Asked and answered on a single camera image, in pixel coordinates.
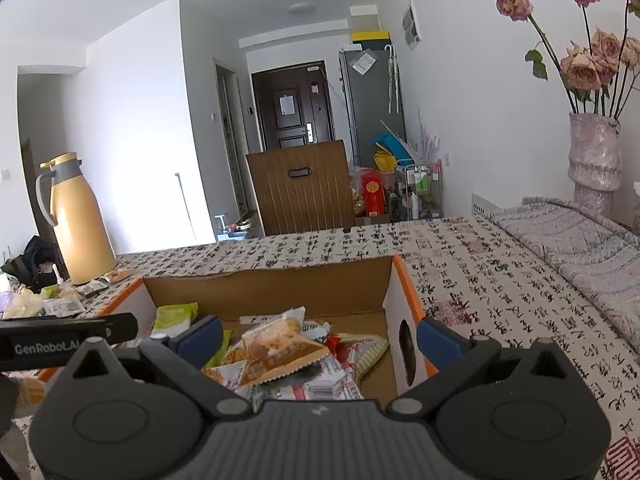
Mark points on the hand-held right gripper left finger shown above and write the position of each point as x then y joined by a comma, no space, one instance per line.
200,337

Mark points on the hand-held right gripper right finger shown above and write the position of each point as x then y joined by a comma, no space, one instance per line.
440,342

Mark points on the brown cookie snack packet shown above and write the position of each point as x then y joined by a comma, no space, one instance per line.
280,357

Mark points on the red cardboard box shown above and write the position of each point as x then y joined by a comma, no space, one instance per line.
270,290

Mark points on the green white snack packet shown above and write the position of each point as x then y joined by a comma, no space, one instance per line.
223,347

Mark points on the white orange cookie packet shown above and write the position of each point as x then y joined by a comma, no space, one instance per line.
222,375

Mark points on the small orange snack packet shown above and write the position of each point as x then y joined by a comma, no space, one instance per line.
30,390

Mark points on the grey printed snack packet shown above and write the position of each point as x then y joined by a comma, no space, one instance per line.
65,306

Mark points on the lime green packets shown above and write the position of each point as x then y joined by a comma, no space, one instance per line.
50,291

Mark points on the green striped snack packet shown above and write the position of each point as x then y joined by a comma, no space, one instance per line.
372,355

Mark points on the white dark snack packet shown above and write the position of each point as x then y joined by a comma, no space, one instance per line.
92,287

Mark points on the calligraphy printed tablecloth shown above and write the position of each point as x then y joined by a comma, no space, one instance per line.
500,285

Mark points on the black bag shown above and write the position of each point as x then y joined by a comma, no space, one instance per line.
35,257

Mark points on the red candy wrapper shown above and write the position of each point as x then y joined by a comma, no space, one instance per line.
340,344

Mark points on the small brown snack packet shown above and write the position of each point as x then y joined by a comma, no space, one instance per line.
120,275

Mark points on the grey white snack packet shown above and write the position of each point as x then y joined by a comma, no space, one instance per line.
315,327

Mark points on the yellow thermos jug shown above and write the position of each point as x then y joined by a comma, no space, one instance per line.
80,230

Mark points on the white printed snack packet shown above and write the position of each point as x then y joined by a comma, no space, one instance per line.
320,385

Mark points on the grey quilted cloth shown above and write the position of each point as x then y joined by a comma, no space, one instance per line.
575,255

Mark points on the red gift box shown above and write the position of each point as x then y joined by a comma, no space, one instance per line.
373,192

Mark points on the brown wooden chair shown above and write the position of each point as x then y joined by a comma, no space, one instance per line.
300,200

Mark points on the yellow bag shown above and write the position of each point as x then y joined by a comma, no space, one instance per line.
385,160

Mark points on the white purple decorative branches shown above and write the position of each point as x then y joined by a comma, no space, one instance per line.
427,145

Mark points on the blue bag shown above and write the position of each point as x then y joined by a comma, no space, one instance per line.
392,142

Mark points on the dark brown door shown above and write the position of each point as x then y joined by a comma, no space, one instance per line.
292,120

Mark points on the pale pink vase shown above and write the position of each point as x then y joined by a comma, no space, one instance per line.
595,160

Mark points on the grey refrigerator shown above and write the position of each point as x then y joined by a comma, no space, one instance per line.
372,110

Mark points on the white folded umbrella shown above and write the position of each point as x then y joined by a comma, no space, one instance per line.
392,80

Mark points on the dried pink roses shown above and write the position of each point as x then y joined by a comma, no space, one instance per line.
580,67

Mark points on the yellow box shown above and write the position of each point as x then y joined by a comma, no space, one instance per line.
370,36

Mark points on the round ceiling light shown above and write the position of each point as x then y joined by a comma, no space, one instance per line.
301,8

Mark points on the white wall socket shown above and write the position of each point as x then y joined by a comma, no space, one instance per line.
447,160

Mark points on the white wall panel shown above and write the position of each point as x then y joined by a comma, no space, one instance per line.
411,25

